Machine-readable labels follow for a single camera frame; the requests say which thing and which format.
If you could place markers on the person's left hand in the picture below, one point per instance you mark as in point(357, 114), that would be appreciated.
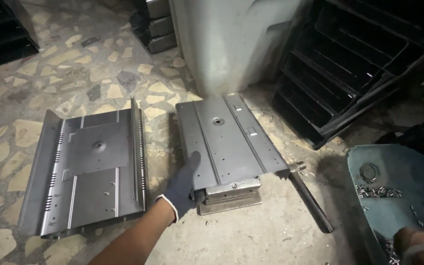
point(182, 191)

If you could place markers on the person's right hand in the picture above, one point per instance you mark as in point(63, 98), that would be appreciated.
point(416, 244)

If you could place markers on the ribbed grey sheet metal panel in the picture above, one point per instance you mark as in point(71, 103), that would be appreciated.
point(230, 138)

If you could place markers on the grey metal die block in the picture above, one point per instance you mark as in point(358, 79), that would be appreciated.
point(230, 197)

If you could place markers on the blue metal tray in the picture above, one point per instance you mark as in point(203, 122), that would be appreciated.
point(396, 198)

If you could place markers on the pile of small metal rivets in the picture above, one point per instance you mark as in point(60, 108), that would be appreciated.
point(378, 191)

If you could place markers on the large hex nut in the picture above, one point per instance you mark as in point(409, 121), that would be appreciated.
point(368, 172)

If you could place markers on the grey panel with square plate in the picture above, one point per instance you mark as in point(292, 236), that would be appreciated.
point(87, 165)

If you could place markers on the dark metal rod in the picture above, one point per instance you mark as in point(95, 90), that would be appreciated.
point(309, 200)

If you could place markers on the grey machine base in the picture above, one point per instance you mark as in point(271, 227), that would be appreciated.
point(230, 40)

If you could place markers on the stack of grey metal boxes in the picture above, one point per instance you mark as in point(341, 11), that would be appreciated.
point(155, 24)

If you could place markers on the stack of black metal trays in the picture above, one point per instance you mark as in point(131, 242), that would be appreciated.
point(355, 62)

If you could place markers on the stack of dark metal panels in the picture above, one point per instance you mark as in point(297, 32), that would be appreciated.
point(2, 31)

